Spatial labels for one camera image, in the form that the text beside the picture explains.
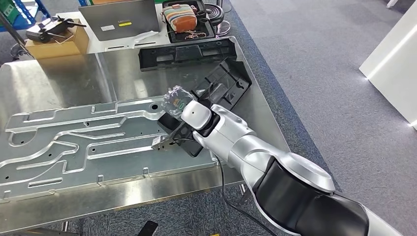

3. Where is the black plastic plate bracket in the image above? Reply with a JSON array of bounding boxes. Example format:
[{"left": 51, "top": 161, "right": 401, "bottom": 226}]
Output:
[
  {"left": 138, "top": 37, "right": 238, "bottom": 72},
  {"left": 158, "top": 58, "right": 253, "bottom": 158}
]

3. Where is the stainless steel workbench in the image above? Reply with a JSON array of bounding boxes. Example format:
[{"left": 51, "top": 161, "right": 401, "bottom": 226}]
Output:
[{"left": 0, "top": 35, "right": 291, "bottom": 236}]

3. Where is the blue metal shelf rack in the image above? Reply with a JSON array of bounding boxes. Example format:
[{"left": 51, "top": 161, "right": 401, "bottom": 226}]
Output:
[{"left": 0, "top": 0, "right": 52, "bottom": 32}]

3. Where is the black plastic tray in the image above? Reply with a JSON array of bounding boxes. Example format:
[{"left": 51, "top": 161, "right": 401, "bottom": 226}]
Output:
[{"left": 161, "top": 0, "right": 217, "bottom": 44}]

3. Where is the striped fabric pouch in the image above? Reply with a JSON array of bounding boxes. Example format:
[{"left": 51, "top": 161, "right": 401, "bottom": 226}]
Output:
[{"left": 162, "top": 3, "right": 198, "bottom": 33}]

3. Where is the large machined aluminium plate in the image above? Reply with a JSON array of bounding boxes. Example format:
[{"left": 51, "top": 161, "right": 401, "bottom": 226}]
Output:
[{"left": 0, "top": 96, "right": 222, "bottom": 204}]

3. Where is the grey closed laptop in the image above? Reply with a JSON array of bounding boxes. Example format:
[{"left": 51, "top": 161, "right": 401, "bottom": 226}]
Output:
[{"left": 78, "top": 0, "right": 161, "bottom": 42}]

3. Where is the white slotted panel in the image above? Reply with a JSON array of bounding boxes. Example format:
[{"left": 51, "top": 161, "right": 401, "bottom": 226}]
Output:
[{"left": 55, "top": 11, "right": 172, "bottom": 55}]

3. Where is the brown cardboard box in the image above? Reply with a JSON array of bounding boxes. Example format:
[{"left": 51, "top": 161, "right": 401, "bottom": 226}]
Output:
[{"left": 25, "top": 19, "right": 90, "bottom": 60}]

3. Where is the black handheld controller device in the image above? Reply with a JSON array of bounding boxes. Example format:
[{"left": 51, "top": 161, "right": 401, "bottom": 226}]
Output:
[{"left": 26, "top": 15, "right": 88, "bottom": 44}]

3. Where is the white cabinet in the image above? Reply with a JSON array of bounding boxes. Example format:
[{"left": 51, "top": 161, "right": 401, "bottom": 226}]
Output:
[{"left": 358, "top": 0, "right": 417, "bottom": 131}]

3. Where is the dark pole with chrome base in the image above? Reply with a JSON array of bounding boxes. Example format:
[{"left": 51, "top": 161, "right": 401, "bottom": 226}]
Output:
[{"left": 0, "top": 11, "right": 35, "bottom": 61}]

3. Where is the green plastic crate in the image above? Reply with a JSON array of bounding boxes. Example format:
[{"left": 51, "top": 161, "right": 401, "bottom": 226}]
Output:
[{"left": 0, "top": 2, "right": 17, "bottom": 24}]

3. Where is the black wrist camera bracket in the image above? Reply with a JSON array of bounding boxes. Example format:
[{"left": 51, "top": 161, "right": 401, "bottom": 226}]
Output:
[{"left": 151, "top": 120, "right": 190, "bottom": 152}]

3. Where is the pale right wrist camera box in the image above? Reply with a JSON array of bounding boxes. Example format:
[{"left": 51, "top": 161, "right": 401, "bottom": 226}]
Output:
[{"left": 151, "top": 136, "right": 171, "bottom": 151}]

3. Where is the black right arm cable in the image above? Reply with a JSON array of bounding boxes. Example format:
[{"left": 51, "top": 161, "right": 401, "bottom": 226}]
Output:
[{"left": 174, "top": 138, "right": 277, "bottom": 236}]

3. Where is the small metal chain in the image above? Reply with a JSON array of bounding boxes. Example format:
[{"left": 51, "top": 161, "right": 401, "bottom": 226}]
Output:
[{"left": 184, "top": 29, "right": 208, "bottom": 41}]

